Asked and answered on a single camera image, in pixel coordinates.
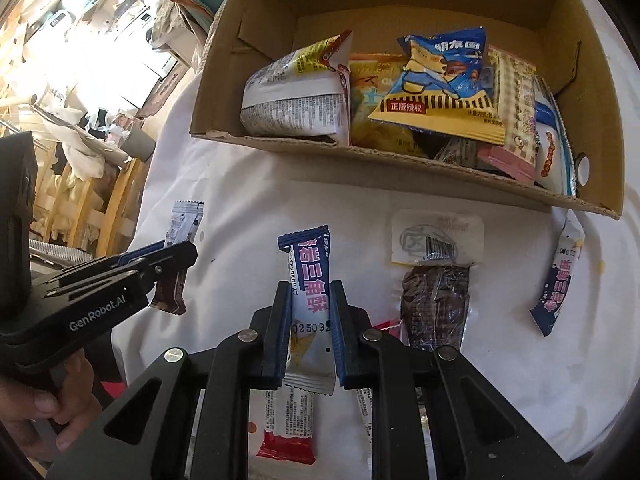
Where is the white brown-end snack packet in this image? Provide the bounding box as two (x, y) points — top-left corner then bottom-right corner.
(149, 200), (205, 317)

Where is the red snack packet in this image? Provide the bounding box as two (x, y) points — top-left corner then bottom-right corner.
(372, 317), (404, 343)

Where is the person's left hand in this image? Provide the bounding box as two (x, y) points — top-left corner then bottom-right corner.
(0, 347), (104, 454)

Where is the brown cardboard box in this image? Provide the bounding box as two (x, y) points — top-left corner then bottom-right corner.
(189, 0), (629, 221)

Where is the dark snack packet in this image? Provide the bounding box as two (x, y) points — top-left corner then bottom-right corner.
(432, 135), (482, 167)

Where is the pink checkered snack packet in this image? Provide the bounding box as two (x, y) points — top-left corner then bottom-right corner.
(476, 45), (542, 184)

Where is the white crumpled cloth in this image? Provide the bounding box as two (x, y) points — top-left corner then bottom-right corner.
(39, 104), (132, 172)

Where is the white blue snack bag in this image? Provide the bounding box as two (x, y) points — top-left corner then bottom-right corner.
(531, 77), (579, 197)

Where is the orange chip bag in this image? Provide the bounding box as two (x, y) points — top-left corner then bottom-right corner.
(347, 52), (432, 159)

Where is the white yellow snack bag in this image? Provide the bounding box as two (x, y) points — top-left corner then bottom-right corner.
(240, 30), (354, 147)

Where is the brown vacuum-packed snack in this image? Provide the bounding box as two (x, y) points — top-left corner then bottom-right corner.
(389, 210), (486, 354)

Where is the white blue-end crisp packet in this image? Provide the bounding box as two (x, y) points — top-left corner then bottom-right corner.
(277, 225), (337, 396)
(530, 210), (586, 337)

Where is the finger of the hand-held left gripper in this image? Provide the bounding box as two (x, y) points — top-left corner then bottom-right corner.
(30, 241), (199, 307)
(117, 239), (168, 267)

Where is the wooden slatted frame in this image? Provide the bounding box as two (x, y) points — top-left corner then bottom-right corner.
(29, 156), (147, 262)

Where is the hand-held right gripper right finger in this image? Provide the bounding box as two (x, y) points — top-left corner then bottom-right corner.
(330, 280), (574, 480)

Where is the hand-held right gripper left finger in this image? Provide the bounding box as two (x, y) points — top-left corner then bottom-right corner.
(47, 280), (296, 480)

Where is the blue yellow snack bag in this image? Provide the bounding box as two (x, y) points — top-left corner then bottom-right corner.
(367, 26), (507, 147)

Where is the grey trash bin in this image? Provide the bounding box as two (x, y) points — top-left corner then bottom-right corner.
(122, 120), (157, 162)

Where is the white bed sheet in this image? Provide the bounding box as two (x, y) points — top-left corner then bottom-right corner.
(107, 62), (640, 480)

